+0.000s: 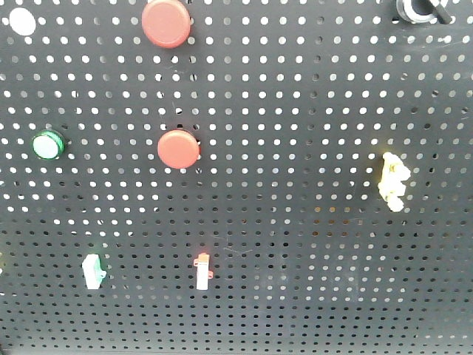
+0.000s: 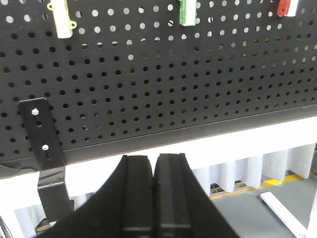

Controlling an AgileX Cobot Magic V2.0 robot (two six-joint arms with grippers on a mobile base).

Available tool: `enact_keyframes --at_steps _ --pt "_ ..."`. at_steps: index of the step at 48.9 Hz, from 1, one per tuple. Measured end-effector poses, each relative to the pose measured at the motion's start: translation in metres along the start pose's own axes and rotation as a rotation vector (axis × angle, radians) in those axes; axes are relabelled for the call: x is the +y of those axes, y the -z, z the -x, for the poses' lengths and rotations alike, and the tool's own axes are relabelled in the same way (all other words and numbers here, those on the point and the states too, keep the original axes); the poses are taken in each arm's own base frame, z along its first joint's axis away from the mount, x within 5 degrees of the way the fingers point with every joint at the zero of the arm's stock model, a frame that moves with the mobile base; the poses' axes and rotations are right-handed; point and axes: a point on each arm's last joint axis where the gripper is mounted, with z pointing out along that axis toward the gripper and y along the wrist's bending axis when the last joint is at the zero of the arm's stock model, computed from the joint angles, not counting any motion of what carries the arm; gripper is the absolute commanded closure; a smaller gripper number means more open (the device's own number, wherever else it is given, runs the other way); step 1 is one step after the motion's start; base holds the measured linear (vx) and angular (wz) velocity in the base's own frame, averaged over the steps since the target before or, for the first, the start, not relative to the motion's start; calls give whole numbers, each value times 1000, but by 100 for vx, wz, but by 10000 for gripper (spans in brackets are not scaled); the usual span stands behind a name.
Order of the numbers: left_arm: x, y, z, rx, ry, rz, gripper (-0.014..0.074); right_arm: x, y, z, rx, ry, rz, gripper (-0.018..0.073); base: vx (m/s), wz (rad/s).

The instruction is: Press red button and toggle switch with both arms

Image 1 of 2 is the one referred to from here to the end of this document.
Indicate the red mushroom button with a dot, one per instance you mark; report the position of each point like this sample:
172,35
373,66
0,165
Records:
166,23
178,149

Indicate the lower red mushroom button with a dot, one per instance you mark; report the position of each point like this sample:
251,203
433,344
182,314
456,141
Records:
178,149

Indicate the black rotary selector switch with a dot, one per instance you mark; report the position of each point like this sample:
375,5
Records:
420,12

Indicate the white round panel plug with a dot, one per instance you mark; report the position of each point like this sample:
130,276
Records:
22,21

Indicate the green illuminated push button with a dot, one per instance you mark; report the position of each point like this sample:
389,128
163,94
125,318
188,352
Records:
48,144

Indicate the upper red mushroom button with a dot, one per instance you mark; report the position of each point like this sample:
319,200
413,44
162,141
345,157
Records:
166,23

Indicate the white green rocker switch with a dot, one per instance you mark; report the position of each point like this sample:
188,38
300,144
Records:
93,273

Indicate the yellow toggle switch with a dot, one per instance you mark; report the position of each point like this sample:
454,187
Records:
391,186

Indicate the black perforated pegboard panel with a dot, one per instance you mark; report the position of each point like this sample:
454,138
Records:
293,104

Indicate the white red rocker switch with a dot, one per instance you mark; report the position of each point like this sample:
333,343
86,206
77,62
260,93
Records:
203,273

